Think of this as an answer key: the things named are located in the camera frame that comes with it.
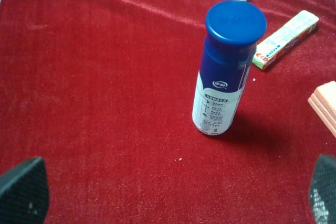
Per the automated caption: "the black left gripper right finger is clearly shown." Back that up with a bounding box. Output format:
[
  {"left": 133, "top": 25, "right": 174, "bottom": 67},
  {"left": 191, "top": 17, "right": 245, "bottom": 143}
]
[{"left": 309, "top": 154, "right": 335, "bottom": 223}]

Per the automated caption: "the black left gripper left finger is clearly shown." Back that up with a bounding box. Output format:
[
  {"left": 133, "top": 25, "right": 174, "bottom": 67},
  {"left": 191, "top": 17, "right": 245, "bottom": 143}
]
[{"left": 1, "top": 157, "right": 49, "bottom": 223}]

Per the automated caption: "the blue and white milk bottle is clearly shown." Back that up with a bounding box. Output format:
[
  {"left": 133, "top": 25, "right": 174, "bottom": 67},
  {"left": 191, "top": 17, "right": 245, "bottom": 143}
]
[{"left": 192, "top": 0, "right": 267, "bottom": 136}]

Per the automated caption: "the cream wafer biscuit block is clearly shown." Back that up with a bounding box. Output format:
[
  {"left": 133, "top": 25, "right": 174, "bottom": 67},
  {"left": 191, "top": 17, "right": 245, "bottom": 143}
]
[{"left": 308, "top": 81, "right": 335, "bottom": 137}]

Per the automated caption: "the red tablecloth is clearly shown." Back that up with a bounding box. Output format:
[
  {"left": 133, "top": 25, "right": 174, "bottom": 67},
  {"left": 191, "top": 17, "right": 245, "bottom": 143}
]
[{"left": 1, "top": 0, "right": 335, "bottom": 223}]

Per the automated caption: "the long candy box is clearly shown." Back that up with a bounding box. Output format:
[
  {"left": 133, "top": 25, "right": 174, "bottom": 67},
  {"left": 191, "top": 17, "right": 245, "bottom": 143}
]
[{"left": 253, "top": 10, "right": 319, "bottom": 70}]

